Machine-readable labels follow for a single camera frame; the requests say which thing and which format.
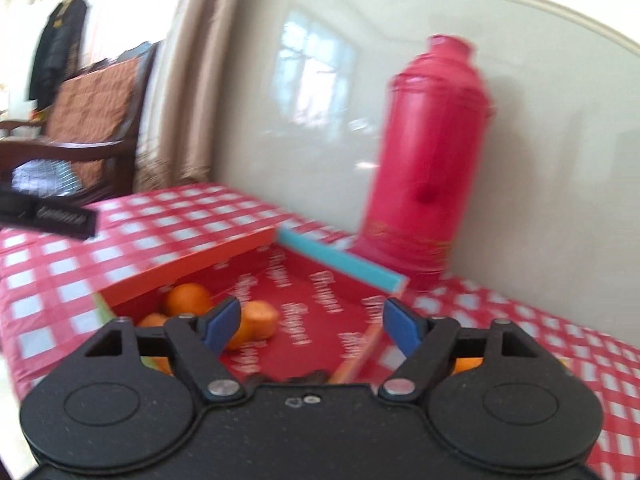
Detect small orange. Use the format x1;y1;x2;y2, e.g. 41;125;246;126
164;283;214;316
452;358;484;375

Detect peeled orange chunk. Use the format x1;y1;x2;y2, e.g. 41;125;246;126
226;300;280;351

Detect orange with stem front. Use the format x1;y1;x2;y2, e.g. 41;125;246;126
145;356;172;376

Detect large orange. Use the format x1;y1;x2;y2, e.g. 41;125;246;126
137;312;168;327

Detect dark fruit back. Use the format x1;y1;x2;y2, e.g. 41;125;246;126
244;370;331;388

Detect blue checkered cloth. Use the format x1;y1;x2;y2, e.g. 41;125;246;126
11;159;82;197

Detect red checkered tablecloth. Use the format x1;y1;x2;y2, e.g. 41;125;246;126
1;184;639;479

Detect colourful cardboard box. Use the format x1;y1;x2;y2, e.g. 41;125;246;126
93;228;408;384

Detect dark wooden armchair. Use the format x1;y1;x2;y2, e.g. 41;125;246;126
1;42;160;205

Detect hanging black jacket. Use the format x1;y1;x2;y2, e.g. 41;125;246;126
28;0;88;110

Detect beige curtain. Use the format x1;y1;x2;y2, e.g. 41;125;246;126
134;0;239;191

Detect red thermos flask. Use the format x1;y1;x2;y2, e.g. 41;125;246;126
352;35;491;290

